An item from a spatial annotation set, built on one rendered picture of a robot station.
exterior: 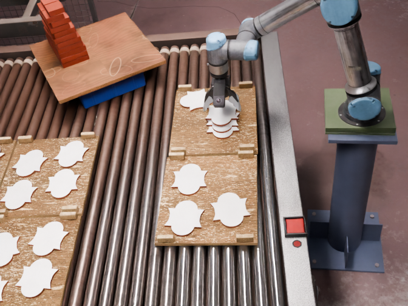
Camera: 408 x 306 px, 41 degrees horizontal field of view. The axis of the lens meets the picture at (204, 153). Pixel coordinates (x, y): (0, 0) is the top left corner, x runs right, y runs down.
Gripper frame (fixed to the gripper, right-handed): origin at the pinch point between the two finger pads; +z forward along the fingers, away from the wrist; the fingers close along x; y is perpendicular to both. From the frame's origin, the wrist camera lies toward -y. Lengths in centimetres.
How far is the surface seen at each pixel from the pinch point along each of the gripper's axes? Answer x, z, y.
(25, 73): 101, 6, 37
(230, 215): -7, 3, -51
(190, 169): 9.7, 2.6, -29.5
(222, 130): -0.7, 1.6, -8.8
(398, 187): -90, 97, 45
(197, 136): 9.5, 3.6, -10.2
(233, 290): -10, 6, -78
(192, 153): 10.5, 3.6, -20.2
